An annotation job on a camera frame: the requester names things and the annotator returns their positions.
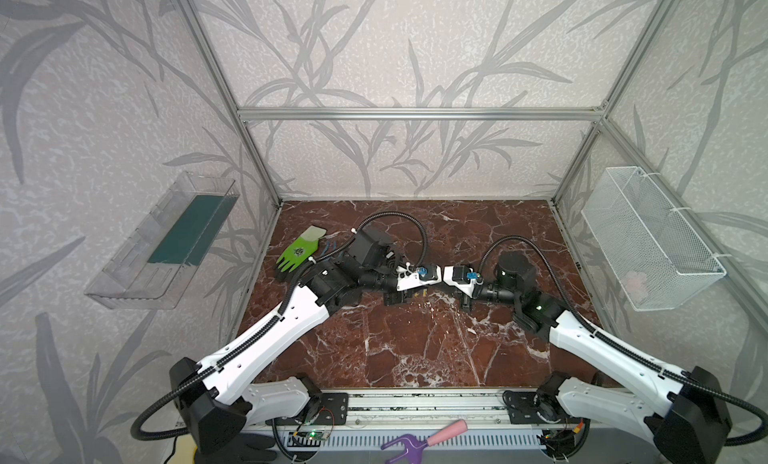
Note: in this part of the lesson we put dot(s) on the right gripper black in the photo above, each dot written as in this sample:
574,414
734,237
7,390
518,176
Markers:
466,299

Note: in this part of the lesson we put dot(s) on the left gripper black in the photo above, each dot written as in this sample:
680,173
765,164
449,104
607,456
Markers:
393,290

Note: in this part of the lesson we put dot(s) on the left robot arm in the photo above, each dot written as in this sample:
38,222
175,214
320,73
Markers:
215,396

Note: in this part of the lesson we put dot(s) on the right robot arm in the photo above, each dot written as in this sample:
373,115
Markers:
685,422

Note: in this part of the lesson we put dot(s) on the green gardening glove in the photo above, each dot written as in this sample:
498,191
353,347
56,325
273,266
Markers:
298,252

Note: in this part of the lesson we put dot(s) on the green circuit board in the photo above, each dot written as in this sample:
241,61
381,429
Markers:
310,438

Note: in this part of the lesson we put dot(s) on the black rubber glove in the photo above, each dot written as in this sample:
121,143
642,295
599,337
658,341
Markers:
244,448

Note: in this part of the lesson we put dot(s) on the blue hand rake yellow handle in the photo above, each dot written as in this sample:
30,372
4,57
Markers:
329,247

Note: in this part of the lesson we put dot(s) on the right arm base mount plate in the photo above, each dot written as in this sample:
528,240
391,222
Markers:
527,407

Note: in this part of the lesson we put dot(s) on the white wire mesh basket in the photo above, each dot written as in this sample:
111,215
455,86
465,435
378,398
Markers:
658,258

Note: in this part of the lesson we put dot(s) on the aluminium front rail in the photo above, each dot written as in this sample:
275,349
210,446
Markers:
390,408

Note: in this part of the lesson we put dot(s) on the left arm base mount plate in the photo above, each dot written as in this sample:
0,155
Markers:
327,409

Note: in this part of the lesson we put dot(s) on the aluminium cage frame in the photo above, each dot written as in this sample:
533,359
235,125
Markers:
598,116

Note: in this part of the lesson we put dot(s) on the purple rake pink handle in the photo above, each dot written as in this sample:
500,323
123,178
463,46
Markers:
413,447

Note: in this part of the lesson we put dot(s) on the clear plastic wall tray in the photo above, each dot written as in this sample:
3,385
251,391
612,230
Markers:
158,261

